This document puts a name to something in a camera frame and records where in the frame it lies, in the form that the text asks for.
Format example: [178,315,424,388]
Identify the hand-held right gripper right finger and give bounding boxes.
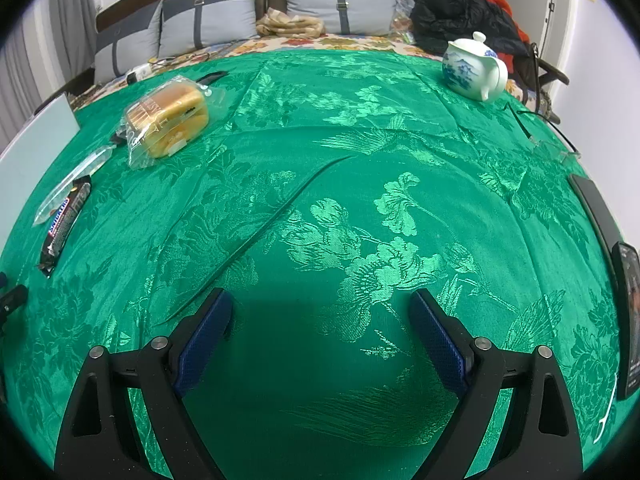
[407,287,585,480]

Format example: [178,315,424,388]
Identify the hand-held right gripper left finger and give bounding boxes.
[54,287,235,480]

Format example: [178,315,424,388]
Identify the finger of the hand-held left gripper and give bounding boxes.
[0,284,28,320]

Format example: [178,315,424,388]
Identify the dark brown chocolate bar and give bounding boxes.
[39,177,93,279]

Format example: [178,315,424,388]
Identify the clear long snack packet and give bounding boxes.
[32,142,118,227]

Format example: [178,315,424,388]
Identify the clear bag of yellow cake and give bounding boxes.
[121,75,226,171]

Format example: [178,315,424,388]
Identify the white flat board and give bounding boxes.
[0,92,80,186]

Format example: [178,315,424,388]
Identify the white plastic pick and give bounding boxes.
[594,372,621,445]

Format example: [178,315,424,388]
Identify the green floral tablecloth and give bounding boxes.
[0,50,640,480]

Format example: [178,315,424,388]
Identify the dark screen device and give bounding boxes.
[611,241,640,401]

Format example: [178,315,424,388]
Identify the black phone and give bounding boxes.
[569,174,623,261]

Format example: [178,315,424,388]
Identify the eyeglasses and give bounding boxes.
[504,101,582,162]

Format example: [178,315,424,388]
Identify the grey curtain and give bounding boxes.
[0,0,96,126]

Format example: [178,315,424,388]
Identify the white power strip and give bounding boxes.
[125,63,153,85]

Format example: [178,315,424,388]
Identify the white blue teapot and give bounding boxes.
[441,31,509,103]

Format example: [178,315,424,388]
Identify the black chair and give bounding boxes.
[527,42,571,126]

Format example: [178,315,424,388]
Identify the floral bedsheet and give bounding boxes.
[70,30,426,111]

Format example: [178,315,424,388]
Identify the clear plastic bag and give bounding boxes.
[392,0,416,43]

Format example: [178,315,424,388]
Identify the black clothing pile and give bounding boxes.
[410,0,531,56]

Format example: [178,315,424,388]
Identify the beige folded blanket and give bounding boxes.
[256,7,325,38]

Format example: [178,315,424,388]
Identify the red garment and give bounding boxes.
[472,0,530,43]

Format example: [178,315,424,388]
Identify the grey strapped pillow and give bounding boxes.
[159,0,262,58]
[277,0,399,36]
[94,0,165,83]

